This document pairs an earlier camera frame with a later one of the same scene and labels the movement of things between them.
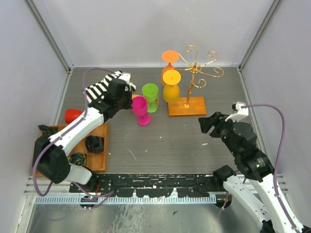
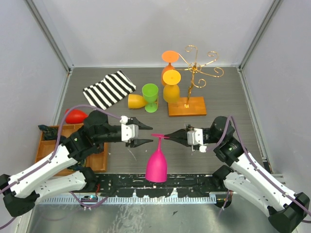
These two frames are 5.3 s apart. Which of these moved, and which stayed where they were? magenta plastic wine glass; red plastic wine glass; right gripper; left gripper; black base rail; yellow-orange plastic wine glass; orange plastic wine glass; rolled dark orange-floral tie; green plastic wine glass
Moved: left gripper; right gripper; magenta plastic wine glass
Stayed: orange plastic wine glass; yellow-orange plastic wine glass; red plastic wine glass; green plastic wine glass; black base rail; rolled dark orange-floral tie
